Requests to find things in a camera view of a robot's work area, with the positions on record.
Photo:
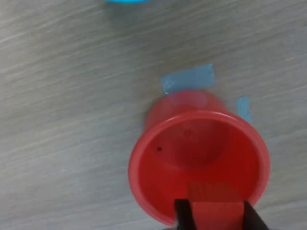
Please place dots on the red wooden cube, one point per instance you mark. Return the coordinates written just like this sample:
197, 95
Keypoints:
216, 215

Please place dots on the blue tape piece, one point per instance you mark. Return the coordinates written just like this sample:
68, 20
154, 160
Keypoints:
187, 77
242, 107

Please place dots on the red plastic cup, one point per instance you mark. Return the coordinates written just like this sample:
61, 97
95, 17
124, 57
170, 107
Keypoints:
168, 155

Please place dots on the blue plastic cup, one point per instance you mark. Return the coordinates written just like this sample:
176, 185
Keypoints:
127, 1

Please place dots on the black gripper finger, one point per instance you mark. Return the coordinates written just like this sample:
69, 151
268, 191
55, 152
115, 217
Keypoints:
254, 218
185, 215

